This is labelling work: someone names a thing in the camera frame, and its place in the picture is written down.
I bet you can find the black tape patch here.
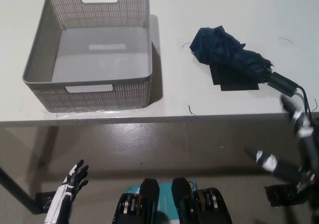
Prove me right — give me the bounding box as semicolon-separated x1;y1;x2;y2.
208;64;260;92

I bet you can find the dark metal table leg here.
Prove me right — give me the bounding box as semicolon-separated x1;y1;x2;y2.
0;164;38;213

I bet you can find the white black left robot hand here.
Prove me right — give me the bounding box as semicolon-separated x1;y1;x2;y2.
44;159;90;224

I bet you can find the black floor pad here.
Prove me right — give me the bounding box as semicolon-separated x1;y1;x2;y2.
265;183;308;207
34;190;56;214

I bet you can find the navy umbrella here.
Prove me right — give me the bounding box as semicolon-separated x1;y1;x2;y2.
189;26;316;112

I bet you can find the grey perforated plastic basket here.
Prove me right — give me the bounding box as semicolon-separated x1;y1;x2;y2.
22;0;153;113

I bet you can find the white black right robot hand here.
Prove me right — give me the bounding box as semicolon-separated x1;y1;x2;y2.
245;94;319;193

